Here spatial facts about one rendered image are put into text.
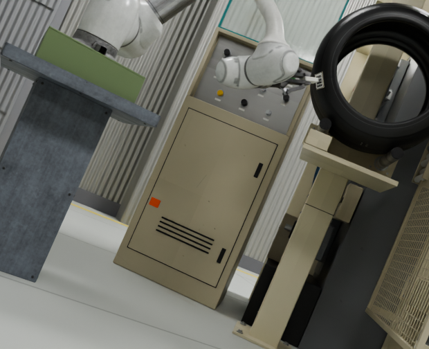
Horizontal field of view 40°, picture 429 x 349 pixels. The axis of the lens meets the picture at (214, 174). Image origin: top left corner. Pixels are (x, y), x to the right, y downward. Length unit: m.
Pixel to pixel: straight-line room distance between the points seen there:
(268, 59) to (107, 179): 3.41
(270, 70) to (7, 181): 0.88
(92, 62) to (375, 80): 1.29
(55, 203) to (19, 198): 0.11
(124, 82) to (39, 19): 3.12
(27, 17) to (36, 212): 3.17
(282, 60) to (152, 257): 1.39
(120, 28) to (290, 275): 1.24
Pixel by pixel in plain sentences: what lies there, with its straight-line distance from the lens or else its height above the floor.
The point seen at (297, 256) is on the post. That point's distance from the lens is 2.54.
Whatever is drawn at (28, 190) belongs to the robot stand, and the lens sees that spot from 1.93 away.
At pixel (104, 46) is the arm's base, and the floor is 0.79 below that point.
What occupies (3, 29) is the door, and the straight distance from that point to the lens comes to 4.94.
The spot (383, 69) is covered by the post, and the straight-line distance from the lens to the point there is 2.66.
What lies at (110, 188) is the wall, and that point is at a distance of 5.08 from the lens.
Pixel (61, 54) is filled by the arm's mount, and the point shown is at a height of 0.69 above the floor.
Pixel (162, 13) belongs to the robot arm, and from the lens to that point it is 2.22.
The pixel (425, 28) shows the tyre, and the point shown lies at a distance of 2.33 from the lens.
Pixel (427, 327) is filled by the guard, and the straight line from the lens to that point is 1.73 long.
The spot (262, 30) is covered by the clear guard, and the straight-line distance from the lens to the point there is 2.99.
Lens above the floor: 0.47
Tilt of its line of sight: 2 degrees up
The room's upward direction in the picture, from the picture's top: 24 degrees clockwise
